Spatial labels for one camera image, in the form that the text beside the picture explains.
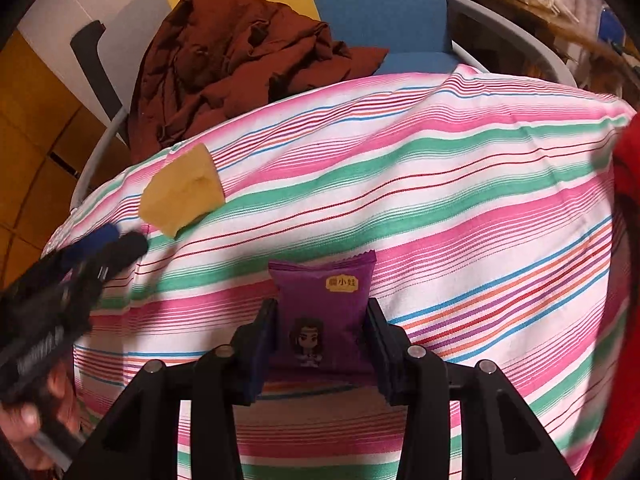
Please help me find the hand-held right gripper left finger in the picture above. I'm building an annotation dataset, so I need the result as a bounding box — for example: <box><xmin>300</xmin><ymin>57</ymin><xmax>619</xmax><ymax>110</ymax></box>
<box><xmin>65</xmin><ymin>297</ymin><xmax>278</xmax><ymax>480</ymax></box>

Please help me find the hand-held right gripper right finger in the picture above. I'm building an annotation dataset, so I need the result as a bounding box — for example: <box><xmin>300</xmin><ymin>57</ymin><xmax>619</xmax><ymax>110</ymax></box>
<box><xmin>365</xmin><ymin>297</ymin><xmax>576</xmax><ymax>480</ymax></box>

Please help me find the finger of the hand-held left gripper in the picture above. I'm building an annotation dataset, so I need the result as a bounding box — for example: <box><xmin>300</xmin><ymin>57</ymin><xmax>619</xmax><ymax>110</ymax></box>
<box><xmin>60</xmin><ymin>223</ymin><xmax>121</xmax><ymax>268</ymax></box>
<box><xmin>82</xmin><ymin>232</ymin><xmax>151</xmax><ymax>286</ymax></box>

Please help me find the purple snack packet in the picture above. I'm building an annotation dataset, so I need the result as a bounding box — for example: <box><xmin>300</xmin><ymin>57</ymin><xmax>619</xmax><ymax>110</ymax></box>
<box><xmin>267</xmin><ymin>250</ymin><xmax>378</xmax><ymax>376</ymax></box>

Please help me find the yellow sponge piece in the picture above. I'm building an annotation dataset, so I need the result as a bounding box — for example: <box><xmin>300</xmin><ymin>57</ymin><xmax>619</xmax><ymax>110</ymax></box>
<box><xmin>140</xmin><ymin>142</ymin><xmax>227</xmax><ymax>239</ymax></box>

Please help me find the person's left hand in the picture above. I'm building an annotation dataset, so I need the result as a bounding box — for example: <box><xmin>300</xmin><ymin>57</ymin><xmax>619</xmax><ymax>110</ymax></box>
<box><xmin>0</xmin><ymin>362</ymin><xmax>83</xmax><ymax>458</ymax></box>

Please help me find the wooden wardrobe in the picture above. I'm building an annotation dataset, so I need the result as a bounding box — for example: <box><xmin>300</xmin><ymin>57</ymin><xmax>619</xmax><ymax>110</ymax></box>
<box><xmin>0</xmin><ymin>30</ymin><xmax>131</xmax><ymax>281</ymax></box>

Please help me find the dark rolled mat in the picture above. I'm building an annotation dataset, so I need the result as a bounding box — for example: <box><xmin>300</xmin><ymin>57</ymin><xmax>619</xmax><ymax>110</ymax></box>
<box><xmin>70</xmin><ymin>20</ymin><xmax>126</xmax><ymax>116</ymax></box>

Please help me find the striped tablecloth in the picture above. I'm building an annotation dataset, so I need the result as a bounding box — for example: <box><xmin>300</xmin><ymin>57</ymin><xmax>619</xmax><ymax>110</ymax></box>
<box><xmin>40</xmin><ymin>64</ymin><xmax>633</xmax><ymax>480</ymax></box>

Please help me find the brown padded jacket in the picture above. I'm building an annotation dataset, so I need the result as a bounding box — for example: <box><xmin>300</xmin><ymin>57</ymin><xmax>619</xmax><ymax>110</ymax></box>
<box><xmin>127</xmin><ymin>0</ymin><xmax>391</xmax><ymax>165</ymax></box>

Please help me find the red cloth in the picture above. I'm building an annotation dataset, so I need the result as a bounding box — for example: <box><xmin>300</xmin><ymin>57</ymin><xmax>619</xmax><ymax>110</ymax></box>
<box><xmin>575</xmin><ymin>115</ymin><xmax>640</xmax><ymax>480</ymax></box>

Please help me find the grey yellow blue chair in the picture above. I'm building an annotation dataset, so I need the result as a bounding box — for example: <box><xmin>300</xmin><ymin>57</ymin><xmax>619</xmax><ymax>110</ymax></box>
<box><xmin>70</xmin><ymin>0</ymin><xmax>578</xmax><ymax>211</ymax></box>

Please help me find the wooden side desk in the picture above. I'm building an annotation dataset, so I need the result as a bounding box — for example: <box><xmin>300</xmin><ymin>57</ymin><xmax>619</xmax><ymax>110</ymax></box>
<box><xmin>440</xmin><ymin>0</ymin><xmax>640</xmax><ymax>76</ymax></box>

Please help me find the blue round object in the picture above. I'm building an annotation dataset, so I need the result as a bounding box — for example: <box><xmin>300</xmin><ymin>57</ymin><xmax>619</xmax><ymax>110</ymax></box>
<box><xmin>600</xmin><ymin>7</ymin><xmax>626</xmax><ymax>43</ymax></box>

